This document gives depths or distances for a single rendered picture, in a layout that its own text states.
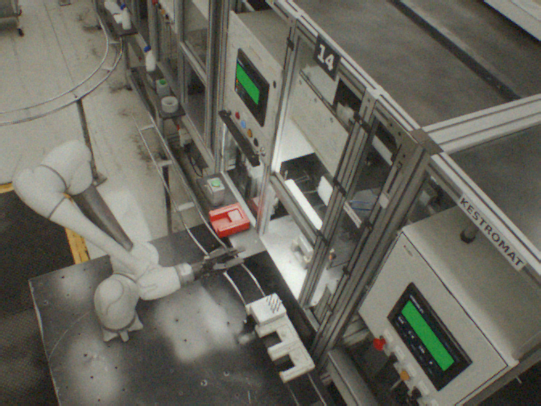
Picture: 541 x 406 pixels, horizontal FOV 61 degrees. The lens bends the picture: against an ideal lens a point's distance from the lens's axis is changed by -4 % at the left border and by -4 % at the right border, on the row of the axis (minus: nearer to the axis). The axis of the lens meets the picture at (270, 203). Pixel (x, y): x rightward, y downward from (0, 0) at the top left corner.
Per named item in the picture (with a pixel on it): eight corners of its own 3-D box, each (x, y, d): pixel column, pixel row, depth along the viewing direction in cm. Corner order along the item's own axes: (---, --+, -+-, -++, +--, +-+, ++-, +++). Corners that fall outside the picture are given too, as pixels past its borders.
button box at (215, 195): (206, 196, 238) (206, 180, 229) (220, 191, 241) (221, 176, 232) (212, 207, 234) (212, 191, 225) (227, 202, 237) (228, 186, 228)
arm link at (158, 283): (175, 264, 177) (168, 263, 189) (134, 278, 171) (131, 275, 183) (183, 292, 178) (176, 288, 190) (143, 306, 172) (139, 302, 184)
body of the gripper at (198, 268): (194, 285, 186) (216, 277, 189) (194, 274, 179) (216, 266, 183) (187, 270, 190) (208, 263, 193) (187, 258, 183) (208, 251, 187)
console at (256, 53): (219, 105, 213) (224, 11, 179) (274, 93, 224) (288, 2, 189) (260, 167, 191) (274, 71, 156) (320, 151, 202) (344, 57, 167)
